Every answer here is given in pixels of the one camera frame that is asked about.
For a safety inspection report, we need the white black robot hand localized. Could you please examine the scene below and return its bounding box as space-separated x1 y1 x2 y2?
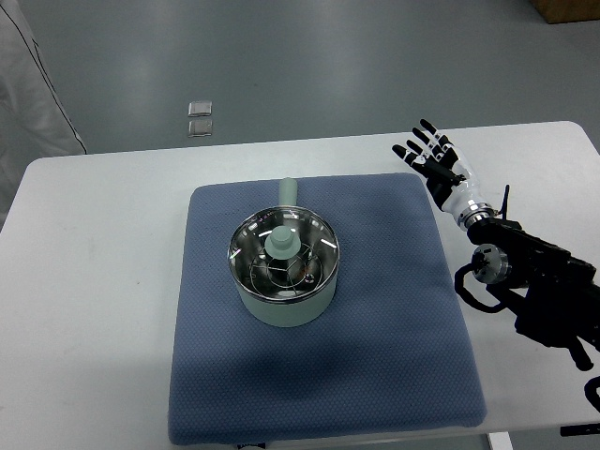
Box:
392 119 494 230

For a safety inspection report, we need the glass lid green knob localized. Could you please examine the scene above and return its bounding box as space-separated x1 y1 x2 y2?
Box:
228 206 340 304

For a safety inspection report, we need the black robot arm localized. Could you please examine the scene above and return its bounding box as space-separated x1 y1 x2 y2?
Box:
454 198 599 371

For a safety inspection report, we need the green pot steel interior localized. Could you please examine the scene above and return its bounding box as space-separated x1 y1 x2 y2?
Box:
233 178 338 328

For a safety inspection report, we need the blue cushion mat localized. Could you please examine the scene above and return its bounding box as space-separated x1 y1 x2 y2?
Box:
169 173 487 445

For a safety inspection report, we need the brown cardboard box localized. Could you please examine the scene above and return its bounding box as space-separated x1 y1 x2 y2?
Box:
530 0 599 24

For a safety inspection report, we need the upper floor metal plate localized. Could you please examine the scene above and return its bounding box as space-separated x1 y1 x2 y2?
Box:
187 100 213 117

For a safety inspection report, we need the white fabric cover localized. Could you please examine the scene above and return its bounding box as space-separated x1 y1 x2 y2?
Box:
1 1 87 222

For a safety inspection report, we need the wire steaming rack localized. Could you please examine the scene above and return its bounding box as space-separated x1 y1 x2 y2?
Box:
249 250 323 300

